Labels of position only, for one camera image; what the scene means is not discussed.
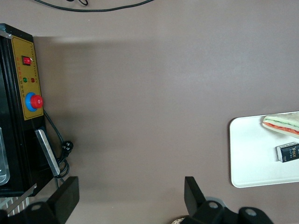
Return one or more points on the wrapped triangle sandwich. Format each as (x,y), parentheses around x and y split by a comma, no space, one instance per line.
(285,123)

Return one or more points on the black sealing machine yellow panel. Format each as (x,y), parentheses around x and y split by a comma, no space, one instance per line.
(28,77)

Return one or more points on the small black white box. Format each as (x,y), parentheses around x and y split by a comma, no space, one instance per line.
(289,152)

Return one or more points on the beige plastic tray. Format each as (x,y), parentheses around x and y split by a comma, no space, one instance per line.
(252,158)

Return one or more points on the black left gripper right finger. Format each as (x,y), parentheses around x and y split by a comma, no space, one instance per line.
(201,210)

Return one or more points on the clear plastic container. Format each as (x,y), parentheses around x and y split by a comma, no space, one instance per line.
(3,163)

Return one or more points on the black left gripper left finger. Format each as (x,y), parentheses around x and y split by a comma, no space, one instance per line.
(63,200)

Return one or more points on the wicker basket with foil trays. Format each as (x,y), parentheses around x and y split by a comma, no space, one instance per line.
(180,220)

